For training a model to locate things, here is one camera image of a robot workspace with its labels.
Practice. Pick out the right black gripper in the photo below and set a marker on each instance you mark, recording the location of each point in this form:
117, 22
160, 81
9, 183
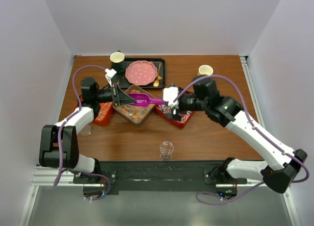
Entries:
176, 116

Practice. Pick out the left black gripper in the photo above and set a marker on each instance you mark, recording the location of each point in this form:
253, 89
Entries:
119, 98

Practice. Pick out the red box of lollipops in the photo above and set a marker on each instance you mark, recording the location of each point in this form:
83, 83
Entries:
162, 110

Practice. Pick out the purple plastic scoop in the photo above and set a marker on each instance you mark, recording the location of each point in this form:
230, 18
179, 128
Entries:
144, 100

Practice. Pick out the silver tin of gummies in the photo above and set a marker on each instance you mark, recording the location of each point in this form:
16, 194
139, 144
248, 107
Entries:
135, 115

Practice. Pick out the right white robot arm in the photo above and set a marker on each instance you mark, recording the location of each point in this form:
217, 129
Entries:
280, 164

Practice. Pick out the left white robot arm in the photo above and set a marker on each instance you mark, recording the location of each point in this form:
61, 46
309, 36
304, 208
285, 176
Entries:
59, 142

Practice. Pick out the black serving tray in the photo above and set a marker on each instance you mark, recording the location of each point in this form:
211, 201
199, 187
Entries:
123, 83

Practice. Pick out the orange candy box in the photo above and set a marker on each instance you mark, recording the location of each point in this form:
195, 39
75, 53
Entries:
104, 115

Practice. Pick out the clear glass jar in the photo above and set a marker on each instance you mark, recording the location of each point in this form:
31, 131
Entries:
166, 150

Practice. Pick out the pink polka dot plate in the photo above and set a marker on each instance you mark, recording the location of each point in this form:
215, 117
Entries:
141, 73

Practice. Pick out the gold spoon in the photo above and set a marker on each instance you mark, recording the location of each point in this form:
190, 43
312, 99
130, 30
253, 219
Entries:
156, 81

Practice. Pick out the dark green cup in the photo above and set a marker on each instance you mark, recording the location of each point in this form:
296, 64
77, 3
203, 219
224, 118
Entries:
118, 61

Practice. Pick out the gold fork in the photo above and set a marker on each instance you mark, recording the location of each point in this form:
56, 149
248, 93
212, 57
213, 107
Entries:
159, 77

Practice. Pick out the clear jar lid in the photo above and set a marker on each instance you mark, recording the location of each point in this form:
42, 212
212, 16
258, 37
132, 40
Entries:
86, 130

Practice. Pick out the yellow mug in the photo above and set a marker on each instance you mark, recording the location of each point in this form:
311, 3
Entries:
205, 70

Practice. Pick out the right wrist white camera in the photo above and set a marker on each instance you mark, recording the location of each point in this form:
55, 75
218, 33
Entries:
169, 95

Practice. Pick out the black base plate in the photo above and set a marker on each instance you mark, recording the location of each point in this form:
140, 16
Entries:
166, 176

